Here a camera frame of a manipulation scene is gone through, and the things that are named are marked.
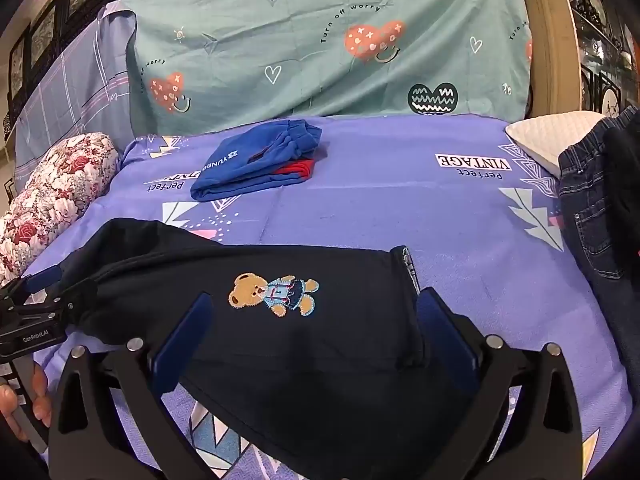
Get white pillow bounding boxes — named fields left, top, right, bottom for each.
left=505, top=110, right=621, bottom=179

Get person's left hand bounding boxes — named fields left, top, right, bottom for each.
left=0, top=360, right=53, bottom=443

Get green heart printed sheet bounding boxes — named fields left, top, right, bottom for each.
left=125, top=0, right=533, bottom=137

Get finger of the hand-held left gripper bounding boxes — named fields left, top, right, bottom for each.
left=0, top=265, right=65, bottom=306
left=45, top=280, right=99, bottom=325

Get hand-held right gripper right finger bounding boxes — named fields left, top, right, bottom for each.
left=415, top=287, right=586, bottom=480

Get black pants with bear patch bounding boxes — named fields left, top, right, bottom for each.
left=62, top=217, right=483, bottom=480

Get dark cloth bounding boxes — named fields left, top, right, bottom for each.
left=601, top=127, right=640, bottom=263

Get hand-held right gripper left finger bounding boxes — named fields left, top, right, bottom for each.
left=47, top=292, right=216, bottom=480

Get floral bolster pillow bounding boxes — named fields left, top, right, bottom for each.
left=0, top=132, right=121, bottom=286

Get blue pants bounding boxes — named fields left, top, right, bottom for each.
left=190, top=119, right=323, bottom=203

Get dark blue jeans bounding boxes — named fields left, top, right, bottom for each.
left=557, top=105, right=640, bottom=411

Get glass cabinet with plates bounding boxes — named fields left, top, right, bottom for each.
left=550, top=0, right=640, bottom=117

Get purple printed bed sheet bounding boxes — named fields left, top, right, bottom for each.
left=20, top=112, right=632, bottom=480

